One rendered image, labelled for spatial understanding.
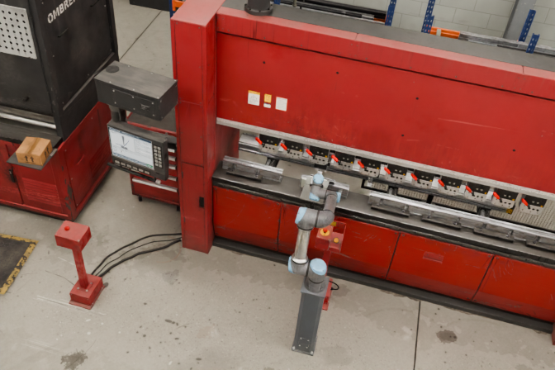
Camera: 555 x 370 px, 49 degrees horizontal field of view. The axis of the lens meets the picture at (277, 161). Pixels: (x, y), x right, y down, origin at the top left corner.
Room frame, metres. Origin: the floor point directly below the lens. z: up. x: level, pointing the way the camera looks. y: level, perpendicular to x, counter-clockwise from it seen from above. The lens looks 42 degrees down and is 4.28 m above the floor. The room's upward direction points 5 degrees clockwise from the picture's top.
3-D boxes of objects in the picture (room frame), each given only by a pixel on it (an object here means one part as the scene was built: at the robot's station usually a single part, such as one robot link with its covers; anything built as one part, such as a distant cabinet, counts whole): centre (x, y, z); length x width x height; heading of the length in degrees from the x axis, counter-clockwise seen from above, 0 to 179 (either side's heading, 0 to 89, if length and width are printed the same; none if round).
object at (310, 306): (2.67, -0.35, 0.39); 0.18 x 0.18 x 0.77; 79
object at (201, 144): (3.92, 0.58, 1.15); 0.85 x 0.25 x 2.30; 168
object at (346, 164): (3.52, -0.51, 1.26); 0.15 x 0.09 x 0.17; 78
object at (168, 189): (4.20, 1.06, 0.50); 0.50 x 0.50 x 1.00; 78
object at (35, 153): (3.51, 1.94, 1.04); 0.30 x 0.26 x 0.12; 79
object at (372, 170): (3.48, -0.71, 1.26); 0.15 x 0.09 x 0.17; 78
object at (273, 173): (3.67, 0.20, 0.92); 0.50 x 0.06 x 0.10; 78
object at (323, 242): (3.17, -0.46, 0.75); 0.20 x 0.16 x 0.18; 79
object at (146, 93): (3.32, 0.99, 1.53); 0.51 x 0.25 x 0.85; 71
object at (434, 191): (3.76, -0.79, 0.93); 2.30 x 0.14 x 0.10; 78
